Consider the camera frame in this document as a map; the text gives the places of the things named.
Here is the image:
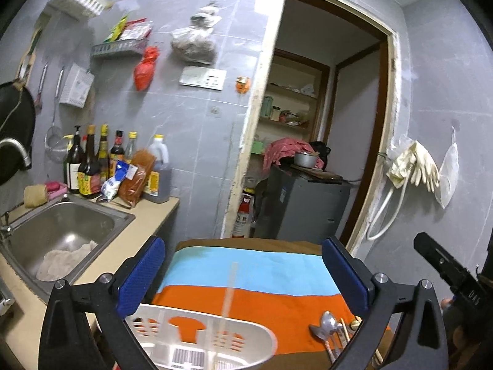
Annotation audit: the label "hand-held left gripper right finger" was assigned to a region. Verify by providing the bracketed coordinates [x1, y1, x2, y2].
[321, 237, 449, 370]

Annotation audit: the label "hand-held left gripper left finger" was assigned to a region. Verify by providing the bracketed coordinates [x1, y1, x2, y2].
[39, 235, 166, 370]

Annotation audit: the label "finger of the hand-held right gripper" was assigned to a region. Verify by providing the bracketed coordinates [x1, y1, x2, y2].
[414, 232, 482, 307]

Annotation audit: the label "white plastic utensil basket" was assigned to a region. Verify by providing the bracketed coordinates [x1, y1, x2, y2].
[125, 262, 278, 370]

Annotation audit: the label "silver metal spoon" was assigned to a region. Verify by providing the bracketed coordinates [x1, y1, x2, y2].
[309, 310, 344, 363]

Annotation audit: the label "white dishcloth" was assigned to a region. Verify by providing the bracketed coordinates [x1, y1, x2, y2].
[36, 240, 99, 281]

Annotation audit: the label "grey cabinet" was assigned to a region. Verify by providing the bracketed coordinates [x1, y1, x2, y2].
[253, 165, 352, 245]

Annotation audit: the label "stainless steel sink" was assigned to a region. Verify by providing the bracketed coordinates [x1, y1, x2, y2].
[0, 193, 136, 294]

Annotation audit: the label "clear plastic bag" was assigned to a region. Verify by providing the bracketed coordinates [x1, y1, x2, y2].
[434, 126, 460, 209]

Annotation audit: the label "red chili powder bag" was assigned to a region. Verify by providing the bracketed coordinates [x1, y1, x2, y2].
[118, 149, 157, 209]

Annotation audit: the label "blue white salt bag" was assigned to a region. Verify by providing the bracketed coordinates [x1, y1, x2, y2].
[100, 160, 130, 202]

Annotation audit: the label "striped blue orange cloth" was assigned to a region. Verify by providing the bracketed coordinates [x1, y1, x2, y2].
[152, 239, 391, 367]

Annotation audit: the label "large dark vinegar jug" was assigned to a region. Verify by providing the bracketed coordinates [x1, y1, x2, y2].
[143, 134, 171, 204]

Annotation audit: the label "cream rubber gloves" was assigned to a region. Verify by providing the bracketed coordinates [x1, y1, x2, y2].
[386, 141, 440, 193]

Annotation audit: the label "dark wooden board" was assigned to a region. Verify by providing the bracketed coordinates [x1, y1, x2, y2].
[290, 164, 343, 183]

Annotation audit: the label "large soy sauce bottle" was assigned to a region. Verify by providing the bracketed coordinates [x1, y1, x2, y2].
[78, 124, 101, 200]

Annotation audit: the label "red white bottle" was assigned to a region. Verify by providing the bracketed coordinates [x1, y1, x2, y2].
[232, 188, 257, 239]

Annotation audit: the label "pink soap dish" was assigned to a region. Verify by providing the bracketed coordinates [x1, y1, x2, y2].
[45, 180, 68, 200]

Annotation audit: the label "small metal pot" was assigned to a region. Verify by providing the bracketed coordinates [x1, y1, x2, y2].
[293, 151, 319, 169]

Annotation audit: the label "dark pump bottle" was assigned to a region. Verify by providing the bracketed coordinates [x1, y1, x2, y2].
[66, 125, 88, 194]

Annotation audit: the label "black kettle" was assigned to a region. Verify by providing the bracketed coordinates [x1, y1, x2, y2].
[310, 141, 332, 171]

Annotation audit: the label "red label sauce bottle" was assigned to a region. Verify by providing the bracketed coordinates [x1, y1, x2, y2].
[109, 130, 126, 180]

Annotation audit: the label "clear yellow cap bottle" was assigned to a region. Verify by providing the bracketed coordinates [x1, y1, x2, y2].
[124, 131, 138, 162]

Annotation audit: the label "gold neck sauce bottle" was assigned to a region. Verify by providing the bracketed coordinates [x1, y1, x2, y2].
[96, 124, 111, 186]

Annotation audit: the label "tan loofah sponge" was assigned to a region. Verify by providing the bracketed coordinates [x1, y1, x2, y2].
[24, 184, 49, 208]

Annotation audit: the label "red cloth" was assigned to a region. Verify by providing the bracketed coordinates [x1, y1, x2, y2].
[263, 137, 316, 171]

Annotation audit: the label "metal mesh strainer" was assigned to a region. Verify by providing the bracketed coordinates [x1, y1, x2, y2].
[44, 65, 72, 162]

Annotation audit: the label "chrome faucet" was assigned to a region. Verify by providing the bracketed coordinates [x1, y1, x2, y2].
[0, 138, 32, 241]

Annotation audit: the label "wooden shelf unit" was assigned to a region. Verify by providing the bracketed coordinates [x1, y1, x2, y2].
[257, 49, 331, 155]

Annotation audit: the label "black wok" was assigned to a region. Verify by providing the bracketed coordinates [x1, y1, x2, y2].
[0, 81, 37, 186]

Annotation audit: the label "white hanging slotted basket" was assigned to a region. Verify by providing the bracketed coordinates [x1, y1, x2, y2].
[59, 64, 95, 107]

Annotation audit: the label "red plastic bag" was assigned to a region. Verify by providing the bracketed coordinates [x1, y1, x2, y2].
[133, 45, 160, 92]

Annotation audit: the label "hanging metal spatula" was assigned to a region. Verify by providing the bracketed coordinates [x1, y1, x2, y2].
[34, 63, 49, 109]

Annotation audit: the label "clear bag of dried goods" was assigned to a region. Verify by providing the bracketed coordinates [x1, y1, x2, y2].
[170, 2, 219, 65]

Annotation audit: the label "seasoning packets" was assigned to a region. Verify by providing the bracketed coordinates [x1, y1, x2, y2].
[103, 14, 153, 43]

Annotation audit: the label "white hose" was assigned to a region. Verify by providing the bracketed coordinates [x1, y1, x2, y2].
[366, 180, 409, 241]

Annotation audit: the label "door frame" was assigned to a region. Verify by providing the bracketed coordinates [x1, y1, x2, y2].
[221, 0, 397, 253]

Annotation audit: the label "white wall switch panel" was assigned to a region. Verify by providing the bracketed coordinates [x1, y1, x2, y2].
[179, 66, 226, 92]

